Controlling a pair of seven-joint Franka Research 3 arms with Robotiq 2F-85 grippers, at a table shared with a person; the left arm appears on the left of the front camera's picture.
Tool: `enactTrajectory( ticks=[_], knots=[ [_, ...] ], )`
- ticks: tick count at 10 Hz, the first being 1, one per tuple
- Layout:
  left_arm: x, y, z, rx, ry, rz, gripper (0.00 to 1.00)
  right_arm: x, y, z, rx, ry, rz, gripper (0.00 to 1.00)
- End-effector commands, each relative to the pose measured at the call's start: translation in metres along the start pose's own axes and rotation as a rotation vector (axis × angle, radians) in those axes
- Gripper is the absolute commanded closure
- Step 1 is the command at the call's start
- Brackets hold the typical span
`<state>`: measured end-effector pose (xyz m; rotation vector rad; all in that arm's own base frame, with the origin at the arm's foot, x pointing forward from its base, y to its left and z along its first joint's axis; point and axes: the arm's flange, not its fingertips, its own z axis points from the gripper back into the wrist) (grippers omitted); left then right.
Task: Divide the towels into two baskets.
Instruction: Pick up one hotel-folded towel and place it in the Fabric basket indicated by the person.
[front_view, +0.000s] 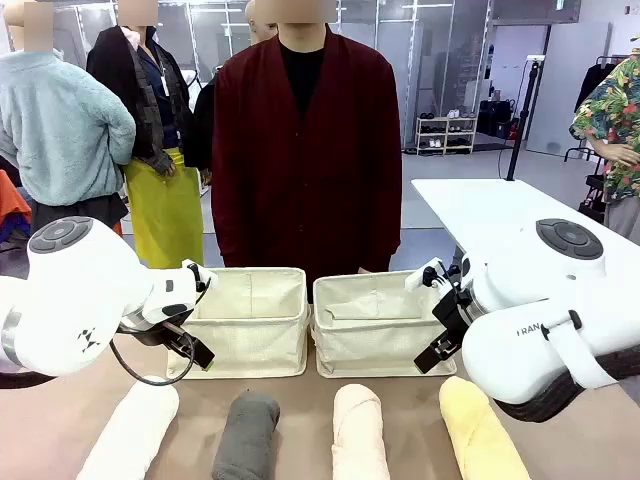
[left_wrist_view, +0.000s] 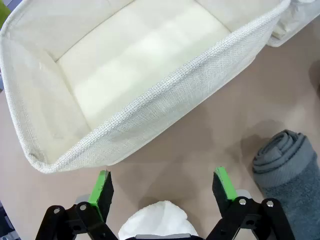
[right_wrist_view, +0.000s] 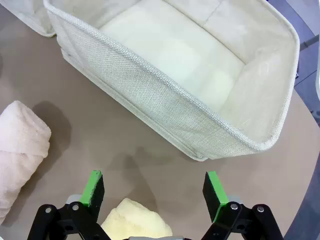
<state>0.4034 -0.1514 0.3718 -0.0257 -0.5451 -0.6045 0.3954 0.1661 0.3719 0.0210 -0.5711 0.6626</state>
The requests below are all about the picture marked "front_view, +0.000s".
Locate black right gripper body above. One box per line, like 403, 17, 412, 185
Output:
432, 286, 476, 354

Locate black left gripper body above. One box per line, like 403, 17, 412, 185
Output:
149, 321, 201, 354

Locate grey towel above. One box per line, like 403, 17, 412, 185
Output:
211, 391, 281, 480

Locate yellow towel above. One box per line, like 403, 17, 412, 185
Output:
438, 375, 532, 480

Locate pale pink towel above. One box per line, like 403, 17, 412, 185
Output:
331, 383, 391, 480

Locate white towel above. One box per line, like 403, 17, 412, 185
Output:
77, 383, 180, 480

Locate cream fabric basket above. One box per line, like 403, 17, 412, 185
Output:
167, 267, 309, 380
312, 270, 459, 379

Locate white table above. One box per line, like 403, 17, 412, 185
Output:
410, 178, 640, 281

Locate mannequin with yellow skirt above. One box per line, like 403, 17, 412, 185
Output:
85, 0, 206, 271

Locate wooden shoe rack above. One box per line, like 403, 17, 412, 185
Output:
415, 115, 479, 156

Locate black utility cart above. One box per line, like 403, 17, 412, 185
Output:
578, 173, 609, 222

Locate black equipment cases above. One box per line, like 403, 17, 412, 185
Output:
478, 98, 522, 140

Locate person in maroon cardigan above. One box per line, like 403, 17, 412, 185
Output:
210, 0, 404, 304

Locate black tripod pole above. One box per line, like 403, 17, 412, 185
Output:
505, 57, 545, 182

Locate orange fabric garment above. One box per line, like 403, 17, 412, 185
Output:
0, 169, 34, 236

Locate figure in black clothing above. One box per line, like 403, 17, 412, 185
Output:
192, 0, 279, 174

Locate mannequin in blue fleece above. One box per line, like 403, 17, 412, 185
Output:
0, 0, 137, 237

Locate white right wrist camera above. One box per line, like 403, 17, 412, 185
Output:
404, 257, 461, 295

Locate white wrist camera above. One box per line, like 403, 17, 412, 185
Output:
181, 258, 220, 301
404, 257, 461, 295

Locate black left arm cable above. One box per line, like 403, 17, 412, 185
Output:
109, 327, 196, 387

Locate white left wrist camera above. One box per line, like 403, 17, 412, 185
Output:
181, 258, 220, 301

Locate black braided cable sleeve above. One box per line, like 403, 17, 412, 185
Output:
492, 347, 640, 424

